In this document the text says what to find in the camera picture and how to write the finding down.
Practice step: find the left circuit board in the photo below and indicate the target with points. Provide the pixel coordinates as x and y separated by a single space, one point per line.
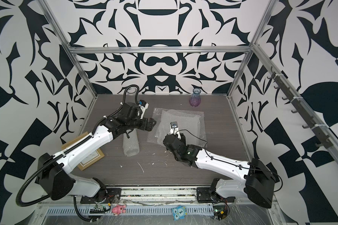
100 209

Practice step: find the wooden picture frame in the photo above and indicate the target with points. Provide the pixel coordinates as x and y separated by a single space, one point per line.
91 159

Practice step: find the black hook rail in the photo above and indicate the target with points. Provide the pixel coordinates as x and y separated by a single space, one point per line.
303 109

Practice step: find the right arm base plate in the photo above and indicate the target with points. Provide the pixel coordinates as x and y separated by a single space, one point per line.
208 195

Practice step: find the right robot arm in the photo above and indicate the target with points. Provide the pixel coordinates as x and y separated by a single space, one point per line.
253 178

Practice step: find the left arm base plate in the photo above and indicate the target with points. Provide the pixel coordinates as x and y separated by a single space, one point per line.
108 195

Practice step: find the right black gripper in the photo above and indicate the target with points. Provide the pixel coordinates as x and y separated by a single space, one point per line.
182 138

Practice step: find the bubble-wrapped roll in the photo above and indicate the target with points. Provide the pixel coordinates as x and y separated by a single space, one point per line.
131 144

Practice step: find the circuit board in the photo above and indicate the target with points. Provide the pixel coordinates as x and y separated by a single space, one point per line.
100 209
221 212

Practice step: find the purple blue glass vase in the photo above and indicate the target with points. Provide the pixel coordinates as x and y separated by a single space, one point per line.
195 98

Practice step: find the clear glass vase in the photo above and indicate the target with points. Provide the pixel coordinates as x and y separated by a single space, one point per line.
132 91

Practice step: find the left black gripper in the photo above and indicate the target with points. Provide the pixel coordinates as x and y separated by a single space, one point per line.
150 125

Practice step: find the blue toy figure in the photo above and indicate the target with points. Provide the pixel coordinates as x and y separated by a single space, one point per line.
179 212

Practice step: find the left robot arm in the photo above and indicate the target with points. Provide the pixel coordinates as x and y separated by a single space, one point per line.
54 172

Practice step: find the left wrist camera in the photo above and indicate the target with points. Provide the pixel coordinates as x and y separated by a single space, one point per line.
143 105

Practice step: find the pink toy figure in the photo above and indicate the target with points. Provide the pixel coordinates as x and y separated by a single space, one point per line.
118 209

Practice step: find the white perforated cable duct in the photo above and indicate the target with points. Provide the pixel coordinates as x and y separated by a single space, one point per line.
132 210

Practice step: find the right circuit board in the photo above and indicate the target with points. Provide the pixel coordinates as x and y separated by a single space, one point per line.
221 212

